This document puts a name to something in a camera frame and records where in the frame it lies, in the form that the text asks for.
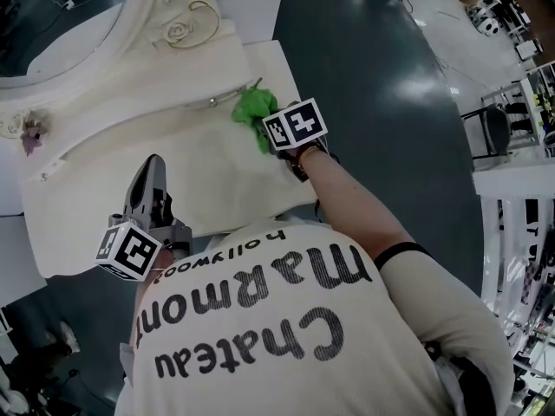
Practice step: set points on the white dressing table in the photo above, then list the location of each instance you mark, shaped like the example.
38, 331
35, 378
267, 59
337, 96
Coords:
208, 158

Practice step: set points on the white round device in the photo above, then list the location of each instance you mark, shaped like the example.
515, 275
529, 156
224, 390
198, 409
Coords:
490, 26

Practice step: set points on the person's left forearm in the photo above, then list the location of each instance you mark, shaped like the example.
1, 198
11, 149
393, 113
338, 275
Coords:
161, 262

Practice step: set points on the person's right forearm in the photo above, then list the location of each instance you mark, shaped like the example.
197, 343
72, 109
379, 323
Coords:
347, 202

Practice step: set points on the white cabinet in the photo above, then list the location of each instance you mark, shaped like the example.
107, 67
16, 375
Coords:
511, 180

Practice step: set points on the green cloth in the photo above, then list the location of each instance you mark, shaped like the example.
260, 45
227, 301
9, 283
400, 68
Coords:
251, 106

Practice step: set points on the white metal shelf rack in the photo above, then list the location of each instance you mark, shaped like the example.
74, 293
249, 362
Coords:
531, 115

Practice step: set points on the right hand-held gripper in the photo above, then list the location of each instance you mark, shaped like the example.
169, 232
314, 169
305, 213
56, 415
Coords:
299, 124

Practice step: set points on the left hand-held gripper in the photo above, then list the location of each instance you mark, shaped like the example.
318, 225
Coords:
130, 254

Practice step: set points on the person's cream printed t-shirt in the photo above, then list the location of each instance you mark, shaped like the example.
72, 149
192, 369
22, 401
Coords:
390, 362

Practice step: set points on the black metal chair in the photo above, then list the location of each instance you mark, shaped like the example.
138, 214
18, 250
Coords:
496, 130

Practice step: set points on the pink artificial flower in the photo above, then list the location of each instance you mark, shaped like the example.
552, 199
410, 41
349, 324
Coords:
32, 139

